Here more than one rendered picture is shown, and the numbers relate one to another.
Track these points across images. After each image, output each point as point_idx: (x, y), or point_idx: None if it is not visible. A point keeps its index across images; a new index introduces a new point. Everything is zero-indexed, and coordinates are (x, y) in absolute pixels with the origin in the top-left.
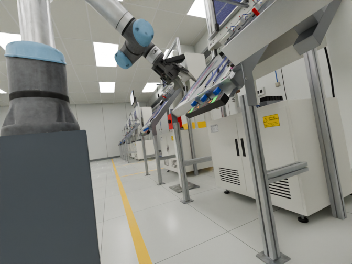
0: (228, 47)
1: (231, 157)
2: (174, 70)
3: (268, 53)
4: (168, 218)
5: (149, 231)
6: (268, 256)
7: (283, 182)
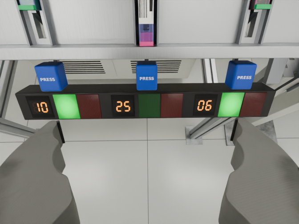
0: None
1: None
2: None
3: None
4: (74, 186)
5: (86, 222)
6: (194, 138)
7: (174, 63)
